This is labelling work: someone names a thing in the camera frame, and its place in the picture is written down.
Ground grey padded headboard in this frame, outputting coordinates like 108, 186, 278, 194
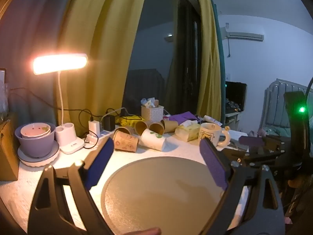
264, 78, 309, 134

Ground white air conditioner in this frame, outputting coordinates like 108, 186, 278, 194
225, 31, 264, 42

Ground cardboard box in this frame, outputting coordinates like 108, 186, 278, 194
0, 113, 20, 182

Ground white desk lamp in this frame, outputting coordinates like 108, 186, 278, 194
32, 53, 88, 155

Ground narrow yellow curtain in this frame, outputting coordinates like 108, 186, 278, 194
196, 0, 222, 123

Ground white round plate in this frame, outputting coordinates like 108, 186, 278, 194
17, 141, 60, 168

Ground white power strip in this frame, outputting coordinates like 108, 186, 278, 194
84, 128, 115, 145

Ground clear plastic bag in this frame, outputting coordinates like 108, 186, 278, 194
0, 82, 10, 121

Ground black charger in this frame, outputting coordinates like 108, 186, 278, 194
103, 115, 116, 132

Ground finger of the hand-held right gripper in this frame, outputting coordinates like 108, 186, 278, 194
217, 148, 290, 170
238, 135, 291, 153

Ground black monitor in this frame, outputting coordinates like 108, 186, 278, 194
225, 81, 247, 112

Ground dark covered furniture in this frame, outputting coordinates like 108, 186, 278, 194
122, 69, 165, 107

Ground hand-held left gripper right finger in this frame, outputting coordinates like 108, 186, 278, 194
199, 138, 286, 235

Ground white charger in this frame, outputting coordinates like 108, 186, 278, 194
88, 120, 101, 135

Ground person's left hand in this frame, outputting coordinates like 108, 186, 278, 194
115, 227, 162, 235

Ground pink white bowl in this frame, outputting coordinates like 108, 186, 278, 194
20, 123, 51, 139

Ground yellow-green tissue box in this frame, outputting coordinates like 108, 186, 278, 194
174, 123, 201, 142

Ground brown patterned paper cup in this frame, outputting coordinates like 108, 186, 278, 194
113, 130, 139, 152

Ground small cartons in basket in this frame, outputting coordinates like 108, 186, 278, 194
141, 97, 159, 108

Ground white yellow-print mug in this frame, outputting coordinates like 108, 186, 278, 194
199, 123, 231, 148

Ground white tube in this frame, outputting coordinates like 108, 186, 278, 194
203, 115, 222, 125

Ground white book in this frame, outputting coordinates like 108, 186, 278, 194
221, 130, 250, 142

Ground purple cloth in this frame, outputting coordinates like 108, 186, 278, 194
168, 111, 199, 124

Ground purple bowl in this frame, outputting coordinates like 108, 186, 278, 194
15, 122, 56, 159

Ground wide yellow curtain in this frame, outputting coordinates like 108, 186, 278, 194
52, 0, 150, 137

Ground yellow packet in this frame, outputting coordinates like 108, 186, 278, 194
117, 115, 143, 127

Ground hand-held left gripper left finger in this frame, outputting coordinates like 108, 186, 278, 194
27, 136, 115, 235

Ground white green-print paper cup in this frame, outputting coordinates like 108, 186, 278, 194
141, 128, 167, 151

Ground white woven basket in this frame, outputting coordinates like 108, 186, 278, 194
141, 105, 164, 123

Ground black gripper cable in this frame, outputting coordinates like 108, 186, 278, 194
304, 76, 313, 106

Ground green bedding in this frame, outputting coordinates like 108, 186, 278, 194
259, 125, 291, 137

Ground kraft paper cup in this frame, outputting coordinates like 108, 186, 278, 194
149, 122, 165, 135
114, 126, 135, 136
160, 119, 177, 134
135, 121, 149, 136

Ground round grey mat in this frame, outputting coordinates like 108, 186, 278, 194
100, 156, 250, 235

